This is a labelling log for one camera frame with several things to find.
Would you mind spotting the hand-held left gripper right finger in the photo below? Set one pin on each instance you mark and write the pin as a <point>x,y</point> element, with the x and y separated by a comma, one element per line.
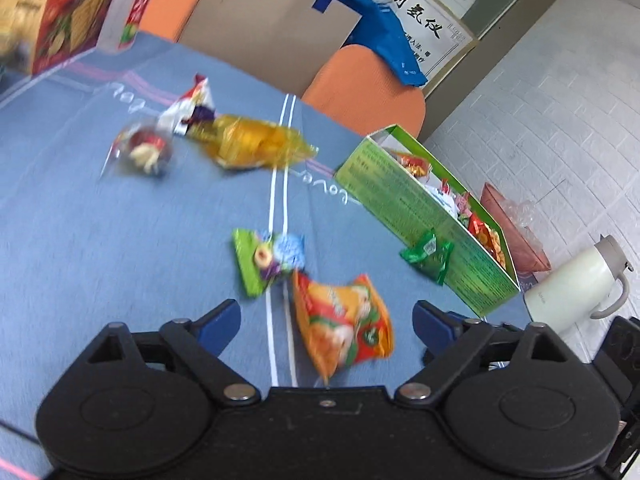
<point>430,322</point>

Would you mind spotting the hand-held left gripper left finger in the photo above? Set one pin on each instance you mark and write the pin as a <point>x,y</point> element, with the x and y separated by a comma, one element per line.
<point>220,322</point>

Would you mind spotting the orange snack packet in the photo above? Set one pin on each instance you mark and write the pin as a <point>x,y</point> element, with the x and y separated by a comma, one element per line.
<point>340,325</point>

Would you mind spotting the green cardboard box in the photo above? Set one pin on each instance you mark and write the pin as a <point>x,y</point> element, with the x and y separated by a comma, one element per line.
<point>425,210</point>

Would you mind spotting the green and purple snack packet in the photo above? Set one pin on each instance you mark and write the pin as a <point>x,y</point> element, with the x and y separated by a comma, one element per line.
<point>250,265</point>

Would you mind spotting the small green snack packet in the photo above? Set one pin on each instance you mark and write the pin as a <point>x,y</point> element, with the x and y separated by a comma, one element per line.
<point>430,255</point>

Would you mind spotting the white thermos jug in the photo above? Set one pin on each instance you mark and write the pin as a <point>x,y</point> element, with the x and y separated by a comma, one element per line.
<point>565,285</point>

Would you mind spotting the pink bowl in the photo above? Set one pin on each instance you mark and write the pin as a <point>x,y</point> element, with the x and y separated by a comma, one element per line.
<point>525,255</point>

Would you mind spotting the clear plastic wrap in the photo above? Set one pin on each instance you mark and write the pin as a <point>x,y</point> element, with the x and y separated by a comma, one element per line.
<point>520,215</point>

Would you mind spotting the blue tablecloth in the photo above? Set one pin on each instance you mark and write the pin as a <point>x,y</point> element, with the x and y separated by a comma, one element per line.
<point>75,235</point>

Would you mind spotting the yellow clear snack packet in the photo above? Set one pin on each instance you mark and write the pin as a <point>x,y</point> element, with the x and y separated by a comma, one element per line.
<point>250,142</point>

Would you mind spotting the clear round snack packet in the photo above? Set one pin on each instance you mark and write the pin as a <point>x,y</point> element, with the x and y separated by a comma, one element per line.
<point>145,150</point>

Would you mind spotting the white and purple snack packet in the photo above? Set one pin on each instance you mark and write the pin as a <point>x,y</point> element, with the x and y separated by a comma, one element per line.
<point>187,105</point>

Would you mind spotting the orange chair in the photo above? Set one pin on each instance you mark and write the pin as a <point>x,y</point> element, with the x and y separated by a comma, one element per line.
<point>365,90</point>
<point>170,0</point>

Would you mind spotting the brown paper bag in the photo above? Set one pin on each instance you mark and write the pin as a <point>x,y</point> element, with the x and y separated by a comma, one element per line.
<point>270,35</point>

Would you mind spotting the red printed gift box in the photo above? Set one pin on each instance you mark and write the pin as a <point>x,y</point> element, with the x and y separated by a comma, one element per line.
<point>75,15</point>

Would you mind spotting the wall poster with black lettering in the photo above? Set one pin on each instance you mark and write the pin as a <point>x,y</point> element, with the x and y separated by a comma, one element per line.
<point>430,25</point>

